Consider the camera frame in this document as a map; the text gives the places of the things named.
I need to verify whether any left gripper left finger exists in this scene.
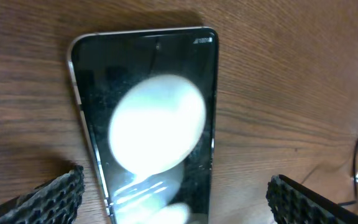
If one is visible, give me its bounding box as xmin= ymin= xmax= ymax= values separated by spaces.
xmin=0 ymin=165 xmax=85 ymax=224

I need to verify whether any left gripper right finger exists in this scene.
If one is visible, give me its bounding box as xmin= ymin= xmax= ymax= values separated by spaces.
xmin=266 ymin=174 xmax=358 ymax=224

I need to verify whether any black smartphone with white circles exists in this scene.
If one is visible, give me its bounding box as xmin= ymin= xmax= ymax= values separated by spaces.
xmin=67 ymin=26 xmax=219 ymax=223

